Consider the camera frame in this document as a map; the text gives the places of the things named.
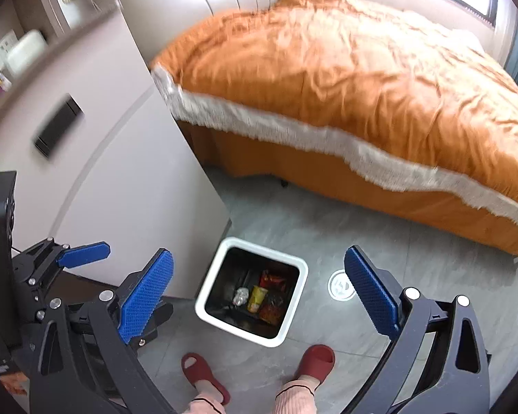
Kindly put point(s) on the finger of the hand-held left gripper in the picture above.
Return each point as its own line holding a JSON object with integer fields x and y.
{"x": 163, "y": 315}
{"x": 86, "y": 254}

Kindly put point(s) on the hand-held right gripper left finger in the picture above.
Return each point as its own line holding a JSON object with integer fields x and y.
{"x": 149, "y": 295}

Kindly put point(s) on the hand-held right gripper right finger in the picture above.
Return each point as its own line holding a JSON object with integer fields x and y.
{"x": 371, "y": 295}

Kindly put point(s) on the white square trash bin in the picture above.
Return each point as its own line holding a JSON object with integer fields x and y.
{"x": 211, "y": 297}

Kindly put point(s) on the round metal floor drain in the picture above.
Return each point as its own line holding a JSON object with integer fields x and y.
{"x": 342, "y": 285}

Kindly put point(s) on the red slipper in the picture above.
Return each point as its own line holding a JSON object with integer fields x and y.
{"x": 200, "y": 375}
{"x": 315, "y": 360}

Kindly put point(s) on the yellow paper cup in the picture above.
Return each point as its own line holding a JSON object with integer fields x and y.
{"x": 257, "y": 299}

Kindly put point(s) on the white nightstand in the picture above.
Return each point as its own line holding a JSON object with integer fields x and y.
{"x": 112, "y": 159}

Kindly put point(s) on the person's left leg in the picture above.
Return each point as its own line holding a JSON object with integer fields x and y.
{"x": 207, "y": 403}

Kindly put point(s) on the person's leg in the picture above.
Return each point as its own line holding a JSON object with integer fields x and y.
{"x": 207, "y": 403}
{"x": 295, "y": 399}

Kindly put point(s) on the red snack packet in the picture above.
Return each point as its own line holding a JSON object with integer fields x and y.
{"x": 273, "y": 312}
{"x": 273, "y": 278}

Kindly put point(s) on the bed with orange skirt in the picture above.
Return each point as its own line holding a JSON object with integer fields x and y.
{"x": 328, "y": 181}

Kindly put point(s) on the person's right leg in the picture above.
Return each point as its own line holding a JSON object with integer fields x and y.
{"x": 295, "y": 399}

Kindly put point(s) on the black rectangular device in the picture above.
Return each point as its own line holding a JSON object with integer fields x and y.
{"x": 58, "y": 127}

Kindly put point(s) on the white tissue box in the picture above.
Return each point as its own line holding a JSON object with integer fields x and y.
{"x": 26, "y": 49}

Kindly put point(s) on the bed with orange blanket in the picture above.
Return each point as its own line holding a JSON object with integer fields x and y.
{"x": 349, "y": 73}

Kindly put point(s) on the white wall switch plate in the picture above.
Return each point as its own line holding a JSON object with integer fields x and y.
{"x": 2, "y": 49}

